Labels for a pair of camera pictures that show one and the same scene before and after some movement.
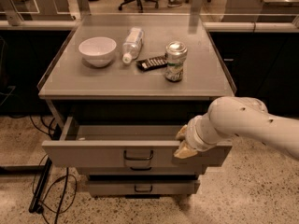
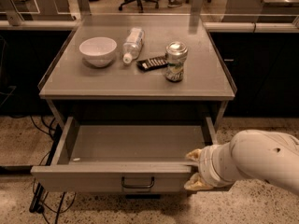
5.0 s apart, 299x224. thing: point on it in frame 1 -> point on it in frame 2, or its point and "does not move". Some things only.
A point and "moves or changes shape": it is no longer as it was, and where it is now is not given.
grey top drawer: (127, 147) moves or changes shape
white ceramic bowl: (97, 50) does not move
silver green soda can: (176, 54) does not move
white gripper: (193, 133) -> (206, 166)
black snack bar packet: (151, 63) does not move
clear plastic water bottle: (133, 44) does not move
